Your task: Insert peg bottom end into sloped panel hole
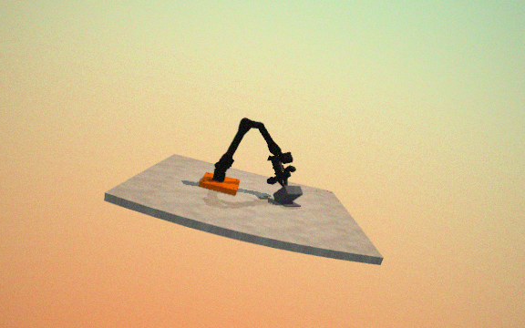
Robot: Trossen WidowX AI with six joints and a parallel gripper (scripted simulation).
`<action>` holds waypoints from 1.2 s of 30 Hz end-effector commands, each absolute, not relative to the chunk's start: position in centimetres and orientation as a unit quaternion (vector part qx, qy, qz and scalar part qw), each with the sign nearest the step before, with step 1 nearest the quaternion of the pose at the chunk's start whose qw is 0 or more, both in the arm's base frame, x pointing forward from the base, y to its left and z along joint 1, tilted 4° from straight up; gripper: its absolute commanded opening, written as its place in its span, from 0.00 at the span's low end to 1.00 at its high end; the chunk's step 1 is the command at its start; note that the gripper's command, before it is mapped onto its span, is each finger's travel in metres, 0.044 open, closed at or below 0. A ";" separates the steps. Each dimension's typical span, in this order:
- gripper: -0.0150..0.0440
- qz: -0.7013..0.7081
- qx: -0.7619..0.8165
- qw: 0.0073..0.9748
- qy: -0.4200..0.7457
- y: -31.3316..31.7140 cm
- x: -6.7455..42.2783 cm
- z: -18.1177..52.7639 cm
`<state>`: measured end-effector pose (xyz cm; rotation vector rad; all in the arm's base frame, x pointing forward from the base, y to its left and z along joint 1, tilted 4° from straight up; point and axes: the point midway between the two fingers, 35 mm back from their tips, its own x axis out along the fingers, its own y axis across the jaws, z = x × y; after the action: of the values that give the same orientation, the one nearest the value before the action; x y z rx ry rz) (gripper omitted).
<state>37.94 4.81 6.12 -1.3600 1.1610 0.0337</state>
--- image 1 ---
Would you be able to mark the grey sloped panel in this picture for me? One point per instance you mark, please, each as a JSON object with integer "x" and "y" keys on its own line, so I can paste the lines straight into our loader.
{"x": 287, "y": 194}

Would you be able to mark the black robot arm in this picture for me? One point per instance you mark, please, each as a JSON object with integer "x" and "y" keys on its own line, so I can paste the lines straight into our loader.
{"x": 244, "y": 126}

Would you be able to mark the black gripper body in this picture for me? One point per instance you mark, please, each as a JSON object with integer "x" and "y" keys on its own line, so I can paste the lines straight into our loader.
{"x": 279, "y": 171}

